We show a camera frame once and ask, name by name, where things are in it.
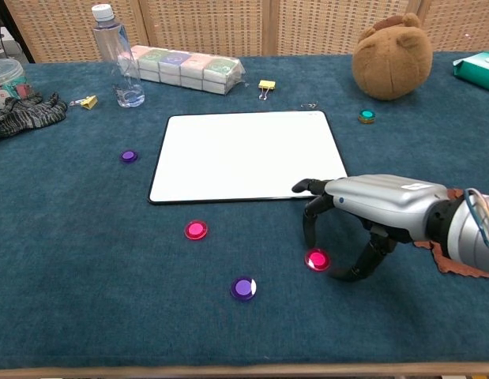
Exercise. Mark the brown microfibre cloth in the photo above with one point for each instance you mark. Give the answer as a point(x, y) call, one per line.
point(441, 258)

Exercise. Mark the yellow binder clip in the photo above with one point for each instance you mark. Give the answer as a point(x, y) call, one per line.
point(266, 85)
point(89, 102)

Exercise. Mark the metal paper clip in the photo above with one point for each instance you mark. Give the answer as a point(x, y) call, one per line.
point(309, 105)

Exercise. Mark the blue felt table mat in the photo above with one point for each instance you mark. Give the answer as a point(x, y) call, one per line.
point(110, 256)

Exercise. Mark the clear plastic water bottle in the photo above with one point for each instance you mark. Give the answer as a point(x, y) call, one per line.
point(113, 51)

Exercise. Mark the clear jar of binder clips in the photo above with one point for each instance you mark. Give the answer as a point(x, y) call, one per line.
point(3, 79)

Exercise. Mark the wrapped pack of tissue boxes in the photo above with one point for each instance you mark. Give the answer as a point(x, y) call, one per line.
point(189, 67)

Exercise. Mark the teal round magnet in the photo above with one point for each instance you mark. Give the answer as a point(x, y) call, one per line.
point(367, 116)

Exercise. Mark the wicker folding screen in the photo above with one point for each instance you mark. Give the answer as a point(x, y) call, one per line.
point(208, 23)

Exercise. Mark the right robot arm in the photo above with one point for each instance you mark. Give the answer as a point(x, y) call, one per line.
point(465, 233)

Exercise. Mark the brown plush bear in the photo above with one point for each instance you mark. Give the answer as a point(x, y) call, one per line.
point(390, 59)

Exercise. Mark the white magnetic board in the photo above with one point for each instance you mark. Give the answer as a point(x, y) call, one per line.
point(248, 158)

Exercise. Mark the purple round magnet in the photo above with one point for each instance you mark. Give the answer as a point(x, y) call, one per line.
point(243, 288)
point(129, 156)

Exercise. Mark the green wet wipes pack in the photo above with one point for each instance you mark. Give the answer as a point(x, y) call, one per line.
point(477, 71)

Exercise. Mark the pink round magnet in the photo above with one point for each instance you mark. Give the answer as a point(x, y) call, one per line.
point(318, 260)
point(196, 230)

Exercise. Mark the grey striped knit glove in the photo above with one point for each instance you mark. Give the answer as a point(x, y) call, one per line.
point(27, 114)

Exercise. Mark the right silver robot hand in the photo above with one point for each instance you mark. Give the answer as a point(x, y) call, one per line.
point(378, 201)

